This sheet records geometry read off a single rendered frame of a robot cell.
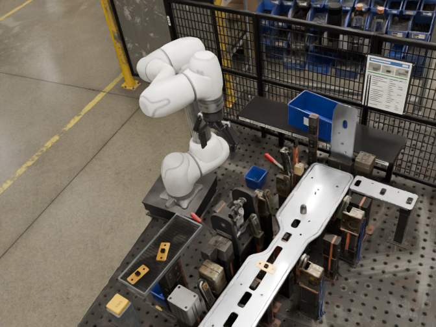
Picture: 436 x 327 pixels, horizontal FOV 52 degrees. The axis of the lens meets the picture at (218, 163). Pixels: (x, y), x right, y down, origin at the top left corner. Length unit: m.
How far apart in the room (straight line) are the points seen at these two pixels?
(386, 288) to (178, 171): 1.13
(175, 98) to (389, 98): 1.26
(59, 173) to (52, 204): 0.37
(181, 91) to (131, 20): 3.14
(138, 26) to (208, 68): 3.10
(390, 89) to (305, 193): 0.65
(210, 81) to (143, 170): 2.52
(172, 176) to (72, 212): 1.66
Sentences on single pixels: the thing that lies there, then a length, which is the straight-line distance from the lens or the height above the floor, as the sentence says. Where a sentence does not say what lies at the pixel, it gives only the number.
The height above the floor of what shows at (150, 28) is 0.72.
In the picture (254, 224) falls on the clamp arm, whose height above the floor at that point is 1.06.
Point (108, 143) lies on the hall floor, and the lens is 4.33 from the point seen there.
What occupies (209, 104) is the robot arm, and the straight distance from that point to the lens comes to 1.54.
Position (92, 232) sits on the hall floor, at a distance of 3.60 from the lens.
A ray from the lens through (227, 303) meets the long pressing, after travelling 1.84.
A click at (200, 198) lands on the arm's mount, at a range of 2.45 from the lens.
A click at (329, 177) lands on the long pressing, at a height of 1.00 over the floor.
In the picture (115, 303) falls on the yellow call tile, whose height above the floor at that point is 1.16.
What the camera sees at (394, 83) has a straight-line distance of 2.33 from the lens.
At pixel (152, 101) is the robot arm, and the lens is 1.42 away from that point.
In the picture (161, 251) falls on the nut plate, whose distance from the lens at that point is 1.81.
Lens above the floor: 2.59
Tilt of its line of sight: 43 degrees down
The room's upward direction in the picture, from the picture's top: 9 degrees counter-clockwise
